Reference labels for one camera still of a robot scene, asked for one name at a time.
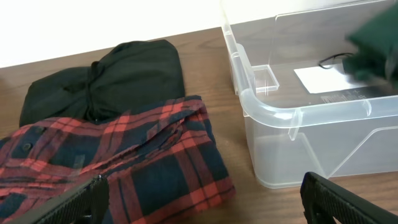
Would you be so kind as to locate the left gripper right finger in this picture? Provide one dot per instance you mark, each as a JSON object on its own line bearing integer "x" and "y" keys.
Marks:
{"x": 327, "y": 203}

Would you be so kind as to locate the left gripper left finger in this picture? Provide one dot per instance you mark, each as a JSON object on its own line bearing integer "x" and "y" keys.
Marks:
{"x": 85, "y": 203}

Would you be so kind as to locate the red navy plaid shirt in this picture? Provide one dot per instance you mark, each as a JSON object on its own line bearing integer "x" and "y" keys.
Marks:
{"x": 161, "y": 163}

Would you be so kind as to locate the large black garment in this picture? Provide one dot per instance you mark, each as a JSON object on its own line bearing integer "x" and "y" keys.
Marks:
{"x": 132, "y": 75}

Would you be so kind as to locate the dark green garment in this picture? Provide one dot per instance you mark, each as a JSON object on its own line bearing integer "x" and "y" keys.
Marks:
{"x": 376, "y": 57}

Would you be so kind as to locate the clear plastic storage bin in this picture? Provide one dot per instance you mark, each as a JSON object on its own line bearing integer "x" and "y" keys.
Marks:
{"x": 289, "y": 130}

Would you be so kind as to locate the white label in bin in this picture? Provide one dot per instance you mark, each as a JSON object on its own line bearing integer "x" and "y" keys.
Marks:
{"x": 321, "y": 80}

